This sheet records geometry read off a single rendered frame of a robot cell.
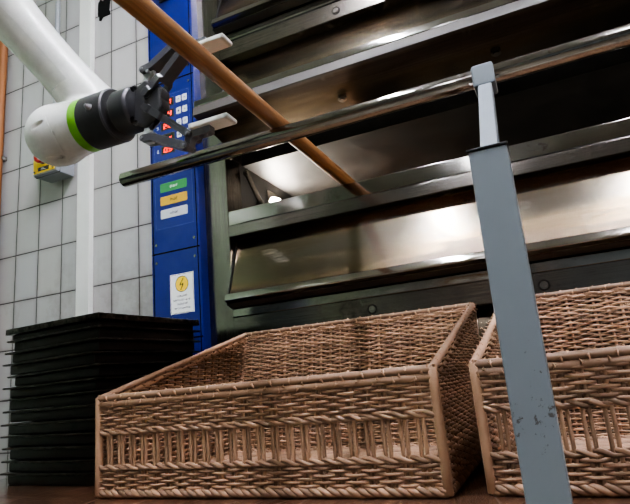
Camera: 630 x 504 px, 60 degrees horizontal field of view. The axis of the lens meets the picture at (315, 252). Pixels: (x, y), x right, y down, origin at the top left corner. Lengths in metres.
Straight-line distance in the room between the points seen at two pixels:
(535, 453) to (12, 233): 1.75
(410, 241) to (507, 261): 0.67
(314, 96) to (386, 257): 0.42
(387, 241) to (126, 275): 0.77
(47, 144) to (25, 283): 0.94
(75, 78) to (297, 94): 0.48
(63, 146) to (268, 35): 0.76
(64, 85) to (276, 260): 0.60
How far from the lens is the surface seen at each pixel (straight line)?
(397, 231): 1.26
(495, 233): 0.59
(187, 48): 0.80
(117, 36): 1.96
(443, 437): 0.69
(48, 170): 1.85
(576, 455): 0.69
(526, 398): 0.57
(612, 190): 1.23
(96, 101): 0.98
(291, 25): 1.58
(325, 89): 1.32
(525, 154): 1.25
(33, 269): 1.91
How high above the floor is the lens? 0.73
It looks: 13 degrees up
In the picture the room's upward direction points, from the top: 5 degrees counter-clockwise
